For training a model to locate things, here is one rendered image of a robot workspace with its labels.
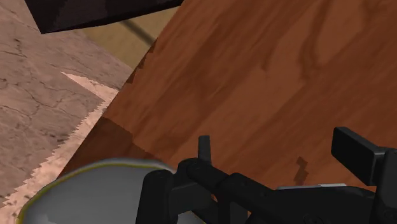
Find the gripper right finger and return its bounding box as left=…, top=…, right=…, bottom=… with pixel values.
left=330, top=126, right=397, bottom=224

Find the grey bowl with yellow rim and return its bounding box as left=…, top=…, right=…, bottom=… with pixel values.
left=16, top=157, right=206, bottom=224

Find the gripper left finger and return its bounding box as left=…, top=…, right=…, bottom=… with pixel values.
left=136, top=134, right=274, bottom=224

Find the brown wooden table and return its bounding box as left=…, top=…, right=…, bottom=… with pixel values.
left=57, top=0, right=397, bottom=202

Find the dark robot stand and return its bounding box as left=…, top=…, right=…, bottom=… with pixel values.
left=24, top=0, right=185, bottom=34

